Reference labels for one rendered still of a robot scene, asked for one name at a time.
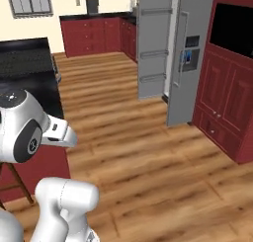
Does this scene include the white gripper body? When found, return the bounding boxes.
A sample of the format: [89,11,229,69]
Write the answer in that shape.
[61,121,79,148]

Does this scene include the red black-topped dining counter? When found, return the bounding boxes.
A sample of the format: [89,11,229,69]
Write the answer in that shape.
[0,37,72,204]

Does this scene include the grey closed fridge door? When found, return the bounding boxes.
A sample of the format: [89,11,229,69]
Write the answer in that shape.
[166,0,215,127]

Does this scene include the grey fridge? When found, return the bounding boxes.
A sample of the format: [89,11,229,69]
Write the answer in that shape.
[136,0,215,127]

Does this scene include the grey open fridge door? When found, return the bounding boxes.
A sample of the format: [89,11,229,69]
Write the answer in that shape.
[136,0,175,100]

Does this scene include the brown wooden stool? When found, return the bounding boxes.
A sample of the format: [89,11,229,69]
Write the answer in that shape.
[0,162,36,211]

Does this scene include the red base cupboards run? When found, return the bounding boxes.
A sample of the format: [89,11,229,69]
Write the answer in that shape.
[59,11,138,63]

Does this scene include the black countertop appliance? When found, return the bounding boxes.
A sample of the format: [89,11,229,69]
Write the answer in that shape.
[85,0,100,15]

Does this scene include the grey framed window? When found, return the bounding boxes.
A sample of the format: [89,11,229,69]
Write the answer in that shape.
[5,0,54,20]

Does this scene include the red cabinet drawer front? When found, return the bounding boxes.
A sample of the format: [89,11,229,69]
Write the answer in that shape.
[198,110,244,155]

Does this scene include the red cabinet door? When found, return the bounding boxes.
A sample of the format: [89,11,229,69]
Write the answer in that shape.
[226,62,253,134]
[197,50,232,118]

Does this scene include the tall red cabinet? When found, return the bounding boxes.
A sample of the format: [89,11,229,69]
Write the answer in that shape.
[192,0,253,165]

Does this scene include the black built-in oven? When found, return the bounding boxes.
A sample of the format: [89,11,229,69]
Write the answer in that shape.
[209,2,253,59]

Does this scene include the grey fridge door handle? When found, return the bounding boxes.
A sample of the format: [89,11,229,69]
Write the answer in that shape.
[173,11,190,89]

